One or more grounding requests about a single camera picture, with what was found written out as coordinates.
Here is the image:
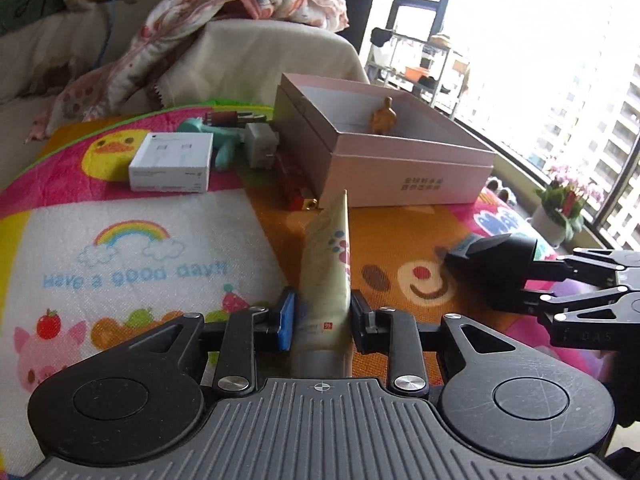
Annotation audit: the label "potted pink flowers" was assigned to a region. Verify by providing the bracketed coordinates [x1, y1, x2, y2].
[530, 162, 606, 248]

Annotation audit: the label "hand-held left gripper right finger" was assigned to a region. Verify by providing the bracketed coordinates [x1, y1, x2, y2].
[351, 291, 526, 396]

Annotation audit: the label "beige sofa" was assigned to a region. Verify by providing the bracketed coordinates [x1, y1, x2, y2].
[0, 0, 371, 126]

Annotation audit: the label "white charger plug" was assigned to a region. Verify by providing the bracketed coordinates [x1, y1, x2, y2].
[243, 124, 280, 170]

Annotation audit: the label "dark curtain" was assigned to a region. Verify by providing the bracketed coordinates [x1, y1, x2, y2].
[322, 0, 383, 68]

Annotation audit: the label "pink cardboard box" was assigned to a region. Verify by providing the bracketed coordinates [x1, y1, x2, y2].
[276, 73, 497, 208]

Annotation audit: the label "pink floral blanket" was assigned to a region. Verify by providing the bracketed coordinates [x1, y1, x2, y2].
[25, 0, 350, 143]

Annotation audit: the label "small wooden figurine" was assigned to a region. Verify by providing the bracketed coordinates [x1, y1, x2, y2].
[370, 97, 398, 136]

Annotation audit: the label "colourful printed play mat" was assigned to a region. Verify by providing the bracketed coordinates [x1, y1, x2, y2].
[0, 102, 616, 480]

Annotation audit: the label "grey slipper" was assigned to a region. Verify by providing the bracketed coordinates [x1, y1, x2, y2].
[486, 177, 521, 207]

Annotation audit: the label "red rectangular case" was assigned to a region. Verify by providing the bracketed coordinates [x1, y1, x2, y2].
[277, 152, 321, 211]

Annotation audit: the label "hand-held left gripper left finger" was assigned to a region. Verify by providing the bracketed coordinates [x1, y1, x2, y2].
[120, 287, 297, 395]

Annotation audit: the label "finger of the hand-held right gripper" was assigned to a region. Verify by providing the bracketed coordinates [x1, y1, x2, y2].
[451, 234, 640, 283]
[492, 285, 640, 322]

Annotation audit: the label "black round object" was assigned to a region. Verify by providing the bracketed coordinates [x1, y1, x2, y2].
[444, 247, 538, 311]

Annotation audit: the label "dark red small object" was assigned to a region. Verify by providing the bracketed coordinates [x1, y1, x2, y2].
[202, 110, 266, 128]

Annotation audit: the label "teal crank handle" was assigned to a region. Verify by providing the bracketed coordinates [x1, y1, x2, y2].
[178, 117, 246, 170]

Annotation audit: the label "cream cosmetic tube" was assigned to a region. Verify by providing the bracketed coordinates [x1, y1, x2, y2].
[291, 190, 353, 378]

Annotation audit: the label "metal shelving rack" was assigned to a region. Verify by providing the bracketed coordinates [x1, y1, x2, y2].
[365, 0, 473, 116]

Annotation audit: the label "blue cord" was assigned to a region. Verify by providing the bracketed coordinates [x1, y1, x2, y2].
[95, 0, 118, 68]

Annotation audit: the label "small white product box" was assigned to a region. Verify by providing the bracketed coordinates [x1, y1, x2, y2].
[129, 132, 215, 193]

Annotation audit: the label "green plush pillow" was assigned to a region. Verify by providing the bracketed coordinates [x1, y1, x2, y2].
[0, 0, 68, 36]

